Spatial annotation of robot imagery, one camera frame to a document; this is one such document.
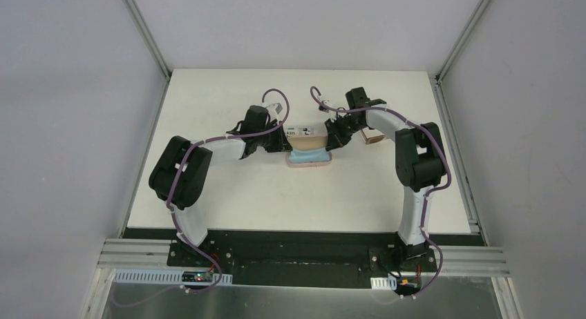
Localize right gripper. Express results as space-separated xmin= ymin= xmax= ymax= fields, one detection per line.
xmin=325 ymin=114 xmax=366 ymax=151

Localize pink glasses case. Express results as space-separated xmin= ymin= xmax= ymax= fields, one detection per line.
xmin=286 ymin=135 xmax=332 ymax=168

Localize blue cleaning cloth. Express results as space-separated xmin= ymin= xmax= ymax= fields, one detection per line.
xmin=288 ymin=148 xmax=331 ymax=164

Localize brown frame sunglasses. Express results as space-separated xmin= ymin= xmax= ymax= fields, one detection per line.
xmin=360 ymin=127 xmax=386 ymax=145

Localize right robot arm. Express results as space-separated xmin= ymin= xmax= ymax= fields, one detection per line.
xmin=310 ymin=87 xmax=451 ymax=271

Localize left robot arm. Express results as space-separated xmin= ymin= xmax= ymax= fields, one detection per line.
xmin=148 ymin=103 xmax=292 ymax=267

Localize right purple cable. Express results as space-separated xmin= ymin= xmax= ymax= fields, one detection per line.
xmin=310 ymin=86 xmax=453 ymax=305

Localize purple cable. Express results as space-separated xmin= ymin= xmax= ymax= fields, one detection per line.
xmin=310 ymin=86 xmax=453 ymax=305
xmin=109 ymin=88 xmax=290 ymax=309

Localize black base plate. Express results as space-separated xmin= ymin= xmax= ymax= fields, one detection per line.
xmin=167 ymin=230 xmax=442 ymax=289

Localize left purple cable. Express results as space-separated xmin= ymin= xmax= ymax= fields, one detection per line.
xmin=109 ymin=88 xmax=290 ymax=309

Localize right white cable duct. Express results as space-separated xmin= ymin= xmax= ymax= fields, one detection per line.
xmin=370 ymin=275 xmax=397 ymax=291

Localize white cable duct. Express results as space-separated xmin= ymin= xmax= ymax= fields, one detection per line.
xmin=370 ymin=275 xmax=397 ymax=291
xmin=113 ymin=269 xmax=233 ymax=287

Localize left white cable duct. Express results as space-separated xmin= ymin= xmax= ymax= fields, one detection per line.
xmin=113 ymin=269 xmax=233 ymax=287

